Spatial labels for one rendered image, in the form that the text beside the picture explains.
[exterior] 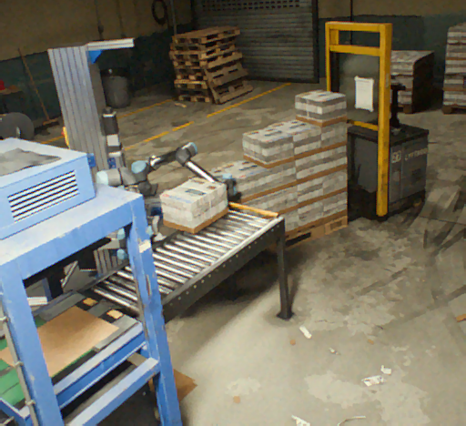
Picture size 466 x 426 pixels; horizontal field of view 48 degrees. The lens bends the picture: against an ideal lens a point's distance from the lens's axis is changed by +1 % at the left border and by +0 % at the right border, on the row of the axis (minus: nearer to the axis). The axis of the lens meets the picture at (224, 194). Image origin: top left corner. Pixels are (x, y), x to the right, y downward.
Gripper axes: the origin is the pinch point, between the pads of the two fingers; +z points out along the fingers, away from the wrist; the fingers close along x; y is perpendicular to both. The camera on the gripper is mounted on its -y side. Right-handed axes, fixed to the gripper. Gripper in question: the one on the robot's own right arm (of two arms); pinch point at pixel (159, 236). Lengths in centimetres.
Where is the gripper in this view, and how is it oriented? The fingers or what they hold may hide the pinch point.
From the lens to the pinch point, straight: 363.7
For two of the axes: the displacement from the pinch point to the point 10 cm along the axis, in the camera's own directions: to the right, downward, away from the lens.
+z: 6.2, -3.6, 7.0
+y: -1.0, -9.2, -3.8
